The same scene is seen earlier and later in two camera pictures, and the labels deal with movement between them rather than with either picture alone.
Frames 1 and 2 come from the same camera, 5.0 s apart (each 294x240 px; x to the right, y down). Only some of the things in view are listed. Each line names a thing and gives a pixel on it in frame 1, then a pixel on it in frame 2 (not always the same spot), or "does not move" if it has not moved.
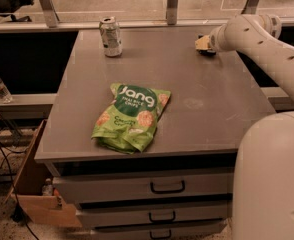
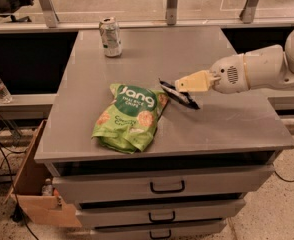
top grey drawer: (114, 187) does not move
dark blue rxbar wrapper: (205, 52) → (184, 98)
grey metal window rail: (47, 19) does not move
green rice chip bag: (129, 124) does not move
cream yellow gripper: (212, 41) → (227, 74)
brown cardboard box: (34, 195) does not move
